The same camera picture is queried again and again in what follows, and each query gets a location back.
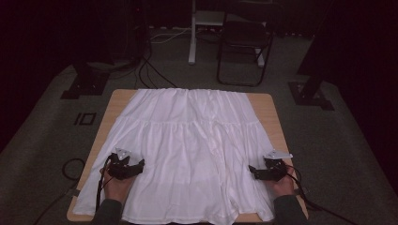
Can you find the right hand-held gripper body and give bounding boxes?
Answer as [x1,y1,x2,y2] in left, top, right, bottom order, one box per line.
[262,149,294,183]

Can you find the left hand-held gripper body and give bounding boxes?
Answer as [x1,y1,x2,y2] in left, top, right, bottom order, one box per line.
[107,147,139,181]

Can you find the white tiered skirt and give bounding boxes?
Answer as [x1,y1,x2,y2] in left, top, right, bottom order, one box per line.
[72,87,276,225]

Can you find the person's right hand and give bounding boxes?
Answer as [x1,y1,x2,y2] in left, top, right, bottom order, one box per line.
[265,164,297,199]

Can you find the person's left hand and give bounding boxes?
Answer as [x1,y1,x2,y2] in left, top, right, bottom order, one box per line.
[99,167,136,204]

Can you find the black stand with square base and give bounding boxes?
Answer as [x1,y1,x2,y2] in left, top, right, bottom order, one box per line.
[287,67,335,112]
[60,59,111,100]

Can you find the black folding chair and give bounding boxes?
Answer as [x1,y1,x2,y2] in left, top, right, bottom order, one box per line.
[216,11,274,88]

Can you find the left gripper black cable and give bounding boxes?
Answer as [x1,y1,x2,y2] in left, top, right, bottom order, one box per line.
[95,155,115,214]

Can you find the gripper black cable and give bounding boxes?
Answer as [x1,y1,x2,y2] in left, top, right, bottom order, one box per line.
[283,164,359,225]
[95,155,115,214]

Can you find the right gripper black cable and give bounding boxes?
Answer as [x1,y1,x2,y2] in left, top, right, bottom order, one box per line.
[283,164,359,225]

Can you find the looped black floor cable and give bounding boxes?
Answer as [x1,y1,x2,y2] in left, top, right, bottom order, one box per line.
[32,157,86,225]

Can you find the black floor cables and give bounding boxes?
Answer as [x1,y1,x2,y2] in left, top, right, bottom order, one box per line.
[133,37,179,91]

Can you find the white floor cable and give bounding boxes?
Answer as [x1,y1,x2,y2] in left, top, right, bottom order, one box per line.
[149,26,192,45]

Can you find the white metal table frame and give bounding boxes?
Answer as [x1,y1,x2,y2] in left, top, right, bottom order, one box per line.
[188,0,267,68]

